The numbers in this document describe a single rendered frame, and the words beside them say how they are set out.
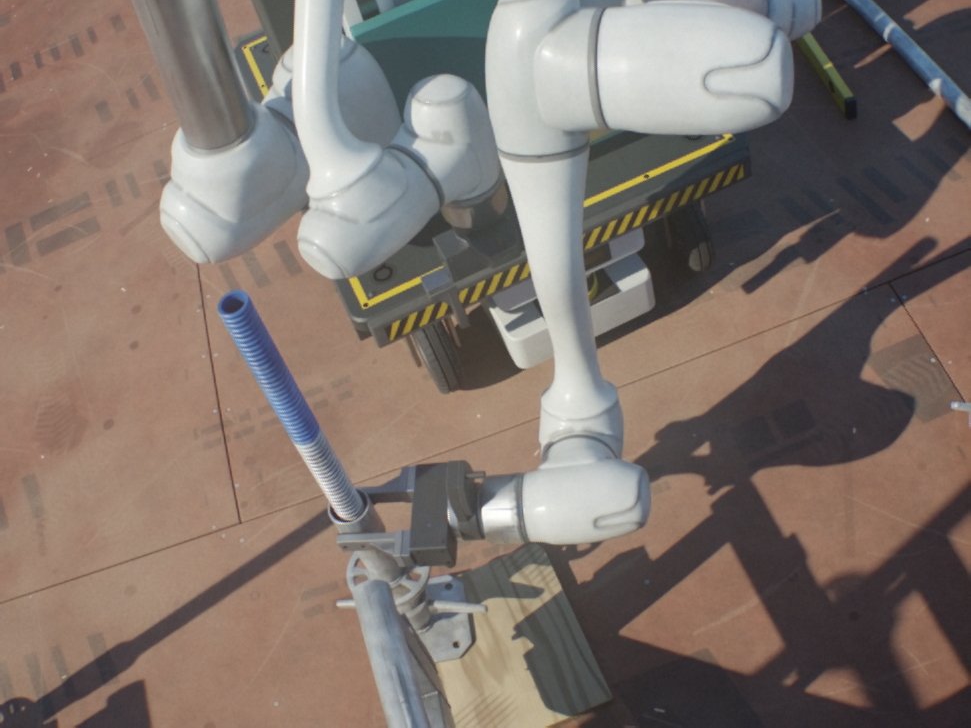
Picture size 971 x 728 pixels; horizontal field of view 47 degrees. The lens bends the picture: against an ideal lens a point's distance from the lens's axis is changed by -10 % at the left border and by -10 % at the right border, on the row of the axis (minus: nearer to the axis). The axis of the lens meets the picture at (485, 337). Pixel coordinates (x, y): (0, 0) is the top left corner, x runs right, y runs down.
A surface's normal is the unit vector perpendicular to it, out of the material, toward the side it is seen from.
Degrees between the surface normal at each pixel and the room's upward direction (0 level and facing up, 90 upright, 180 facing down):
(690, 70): 52
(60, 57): 0
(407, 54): 90
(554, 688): 0
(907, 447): 0
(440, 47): 90
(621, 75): 60
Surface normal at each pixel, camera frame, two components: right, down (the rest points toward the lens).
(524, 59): -0.25, 0.43
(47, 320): -0.22, -0.62
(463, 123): 0.48, 0.34
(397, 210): 0.57, 0.11
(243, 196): 0.47, 0.62
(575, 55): -0.34, 0.09
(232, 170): 0.27, 0.33
